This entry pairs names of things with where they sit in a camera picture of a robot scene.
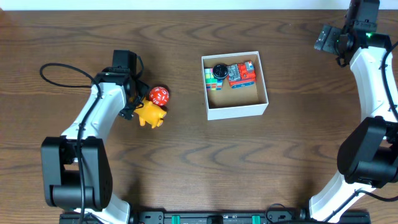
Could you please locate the red polyhedral letter ball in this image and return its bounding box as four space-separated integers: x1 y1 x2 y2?
149 86 170 106

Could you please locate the orange toy dog figure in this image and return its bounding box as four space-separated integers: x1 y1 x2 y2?
134 98 167 129

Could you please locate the colourful puzzle cube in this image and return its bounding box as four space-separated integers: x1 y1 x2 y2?
204 68 223 91

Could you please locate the black round wheel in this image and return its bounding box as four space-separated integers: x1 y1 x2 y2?
212 64 228 80

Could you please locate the red and grey toy truck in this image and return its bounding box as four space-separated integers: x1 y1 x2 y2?
227 61 256 89

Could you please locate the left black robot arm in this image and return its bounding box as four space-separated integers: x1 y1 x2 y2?
41 50 149 223

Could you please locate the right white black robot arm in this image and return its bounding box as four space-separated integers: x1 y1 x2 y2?
298 0 397 223

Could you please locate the white cardboard box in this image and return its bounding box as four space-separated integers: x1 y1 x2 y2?
201 51 269 120

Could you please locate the left black cable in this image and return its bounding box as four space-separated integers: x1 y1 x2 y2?
39 55 146 224

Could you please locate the black cable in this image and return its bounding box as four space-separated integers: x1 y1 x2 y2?
329 40 398 218
39 55 146 224

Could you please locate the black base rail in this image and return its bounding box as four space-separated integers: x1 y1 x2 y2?
59 210 371 224

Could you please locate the right black cable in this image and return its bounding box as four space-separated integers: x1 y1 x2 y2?
329 40 398 218

